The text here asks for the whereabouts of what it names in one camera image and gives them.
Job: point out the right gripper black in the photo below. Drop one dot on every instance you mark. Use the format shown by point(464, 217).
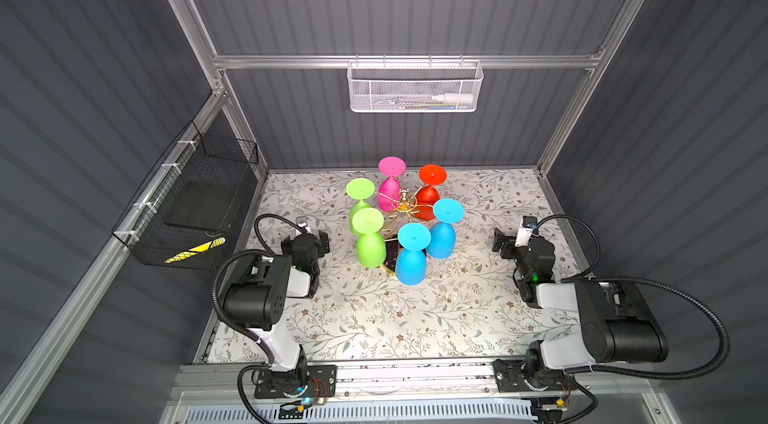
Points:
point(503, 242)

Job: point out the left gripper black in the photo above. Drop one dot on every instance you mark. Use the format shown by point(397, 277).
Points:
point(321, 243)

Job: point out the blue wine glass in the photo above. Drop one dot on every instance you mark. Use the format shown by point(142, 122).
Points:
point(411, 263)
point(447, 212)

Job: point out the blue wine glass front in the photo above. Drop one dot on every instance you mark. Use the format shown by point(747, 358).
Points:
point(411, 263)

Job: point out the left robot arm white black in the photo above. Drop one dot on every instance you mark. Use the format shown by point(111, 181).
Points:
point(251, 289)

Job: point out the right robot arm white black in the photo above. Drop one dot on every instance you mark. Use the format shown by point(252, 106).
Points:
point(615, 322)

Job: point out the green wine glass front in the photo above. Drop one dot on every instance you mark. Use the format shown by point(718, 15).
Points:
point(371, 246)

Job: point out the green wine glass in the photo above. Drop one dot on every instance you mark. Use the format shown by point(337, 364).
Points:
point(359, 189)
point(371, 246)

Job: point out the green wine glass rear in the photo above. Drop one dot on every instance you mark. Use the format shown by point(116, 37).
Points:
point(359, 189)

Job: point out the pink wine glass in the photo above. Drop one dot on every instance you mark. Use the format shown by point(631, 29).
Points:
point(389, 191)

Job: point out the red wine glass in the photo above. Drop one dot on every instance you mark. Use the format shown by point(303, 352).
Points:
point(432, 175)

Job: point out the white marker in basket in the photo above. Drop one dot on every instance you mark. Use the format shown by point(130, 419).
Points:
point(450, 100)

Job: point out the gold wire glass rack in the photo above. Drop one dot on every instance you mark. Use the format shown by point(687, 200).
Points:
point(405, 203)

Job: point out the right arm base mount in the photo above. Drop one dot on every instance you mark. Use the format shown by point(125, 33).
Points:
point(521, 375)

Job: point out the black wire wall basket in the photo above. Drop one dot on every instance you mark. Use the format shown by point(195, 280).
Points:
point(190, 214)

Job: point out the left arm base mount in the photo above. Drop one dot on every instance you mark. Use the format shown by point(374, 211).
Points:
point(312, 381)

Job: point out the aluminium front rail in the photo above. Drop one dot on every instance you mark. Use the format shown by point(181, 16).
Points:
point(464, 390)

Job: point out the white mesh wall basket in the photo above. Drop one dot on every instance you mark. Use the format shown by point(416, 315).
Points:
point(400, 86)

